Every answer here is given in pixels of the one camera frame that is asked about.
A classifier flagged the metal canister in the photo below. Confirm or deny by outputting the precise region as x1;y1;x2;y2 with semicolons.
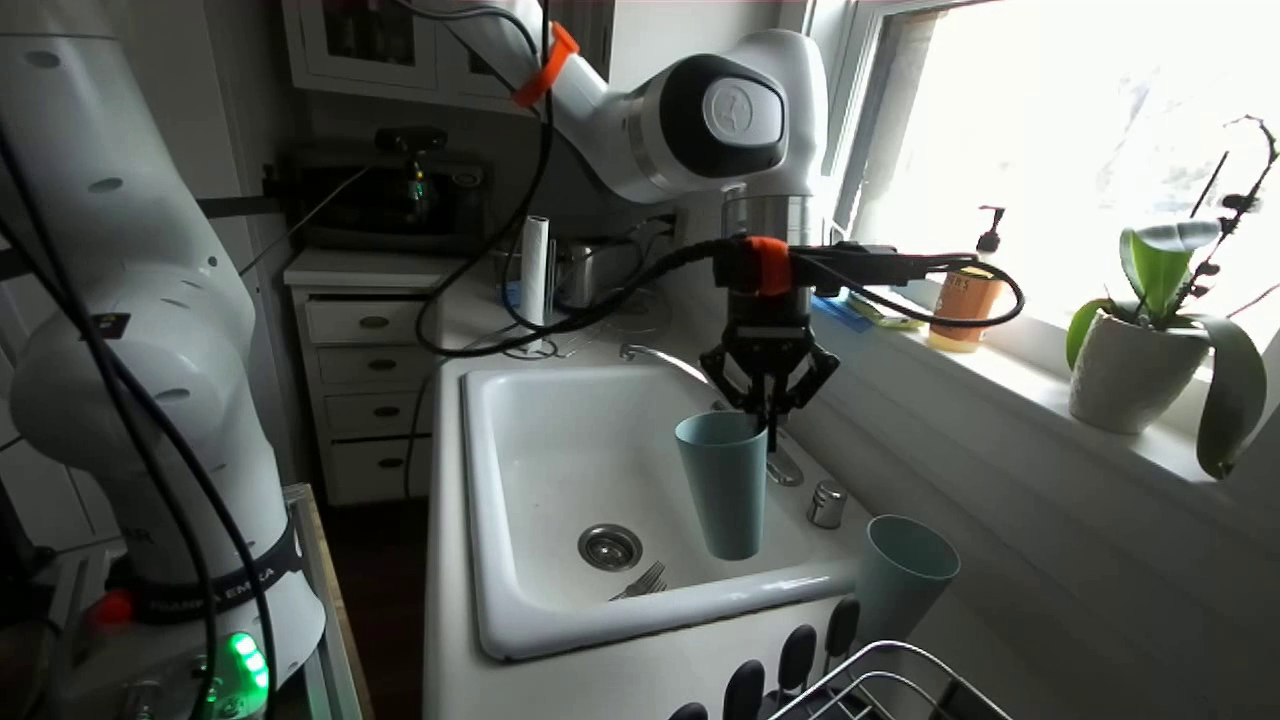
556;235;600;314

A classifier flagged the dark dish rack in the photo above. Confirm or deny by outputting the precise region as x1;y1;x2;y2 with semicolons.
663;597;1015;720

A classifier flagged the white framed window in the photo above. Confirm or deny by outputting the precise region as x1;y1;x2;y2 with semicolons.
797;0;1280;485

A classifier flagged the white ceramic sink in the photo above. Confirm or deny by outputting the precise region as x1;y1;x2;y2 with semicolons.
420;327;923;720

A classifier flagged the orange strap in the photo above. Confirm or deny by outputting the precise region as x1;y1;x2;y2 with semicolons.
517;21;586;111

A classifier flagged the orchid in white pot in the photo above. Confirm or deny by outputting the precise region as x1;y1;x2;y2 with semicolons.
1060;111;1280;485

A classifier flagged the black cable bundle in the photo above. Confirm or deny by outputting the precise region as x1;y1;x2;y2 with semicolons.
0;77;1031;720

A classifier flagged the white drawer cabinet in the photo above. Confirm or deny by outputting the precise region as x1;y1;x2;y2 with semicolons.
281;249;464;512

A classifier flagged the blue cloth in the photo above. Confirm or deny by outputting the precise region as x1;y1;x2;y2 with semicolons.
804;292;873;332

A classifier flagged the red knob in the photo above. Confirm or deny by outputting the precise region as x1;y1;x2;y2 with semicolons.
88;590;136;632

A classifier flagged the black countertop appliance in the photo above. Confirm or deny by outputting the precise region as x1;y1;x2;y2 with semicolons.
263;125;493;257

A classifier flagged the amber soap pump bottle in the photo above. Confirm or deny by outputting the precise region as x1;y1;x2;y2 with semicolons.
929;200;1012;356

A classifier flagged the white wall cabinet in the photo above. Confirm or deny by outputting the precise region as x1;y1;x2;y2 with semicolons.
275;0;792;153

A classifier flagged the metal sink drain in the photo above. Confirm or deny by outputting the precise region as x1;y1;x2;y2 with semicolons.
578;519;649;576

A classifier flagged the teal plastic cup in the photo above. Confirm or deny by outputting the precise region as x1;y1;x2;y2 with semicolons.
854;517;963;652
674;407;772;565

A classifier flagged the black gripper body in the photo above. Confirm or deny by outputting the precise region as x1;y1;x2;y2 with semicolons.
723;284;818;365

